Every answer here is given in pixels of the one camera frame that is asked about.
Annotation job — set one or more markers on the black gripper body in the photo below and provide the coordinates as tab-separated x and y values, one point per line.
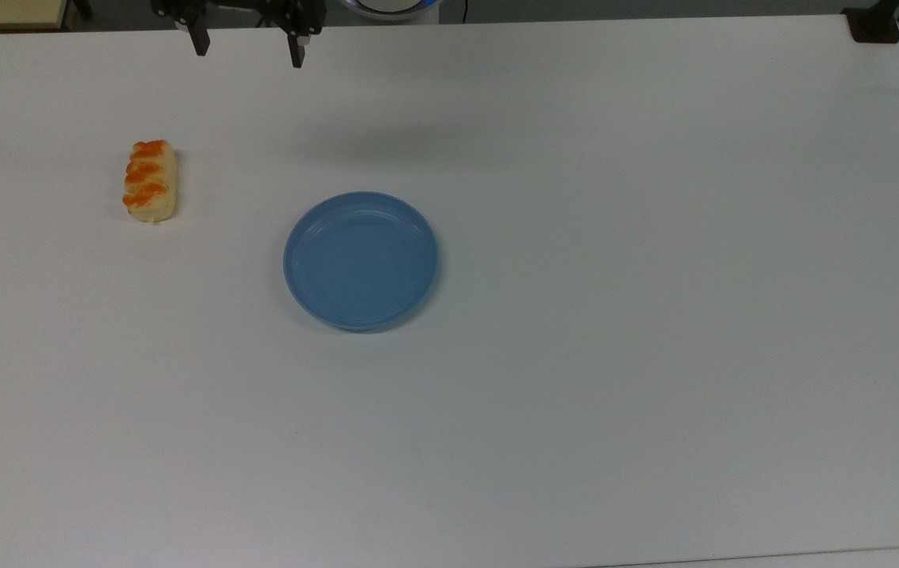
303	12

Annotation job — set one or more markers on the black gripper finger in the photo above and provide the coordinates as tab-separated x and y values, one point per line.
199	39
297	49

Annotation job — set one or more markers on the bread loaf with orange topping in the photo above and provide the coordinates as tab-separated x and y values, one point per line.
151	182

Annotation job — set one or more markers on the wooden side table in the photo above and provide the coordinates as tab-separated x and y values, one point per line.
3	12

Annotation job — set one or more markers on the blue round plate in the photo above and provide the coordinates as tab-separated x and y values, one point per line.
361	260

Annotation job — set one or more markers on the black corner mount clamp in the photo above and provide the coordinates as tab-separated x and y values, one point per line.
875	24

